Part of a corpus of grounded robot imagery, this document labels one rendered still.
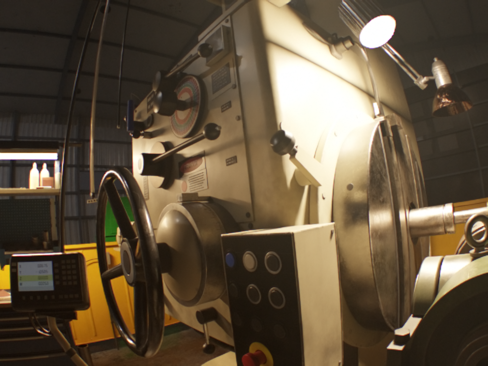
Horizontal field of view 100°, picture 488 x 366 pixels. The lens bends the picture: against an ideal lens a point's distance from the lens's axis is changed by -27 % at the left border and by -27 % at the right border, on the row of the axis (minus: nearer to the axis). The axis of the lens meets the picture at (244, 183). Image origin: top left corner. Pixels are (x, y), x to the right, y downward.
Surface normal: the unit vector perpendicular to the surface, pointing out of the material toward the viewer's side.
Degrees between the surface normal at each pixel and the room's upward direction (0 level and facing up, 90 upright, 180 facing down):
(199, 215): 46
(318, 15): 90
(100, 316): 90
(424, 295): 54
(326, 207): 90
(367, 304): 118
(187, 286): 110
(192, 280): 104
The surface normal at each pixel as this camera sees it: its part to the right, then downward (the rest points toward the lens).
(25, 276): 0.37, -0.48
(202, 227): 0.51, -0.63
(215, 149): -0.75, 0.00
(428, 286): -0.60, -0.70
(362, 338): 0.65, -0.17
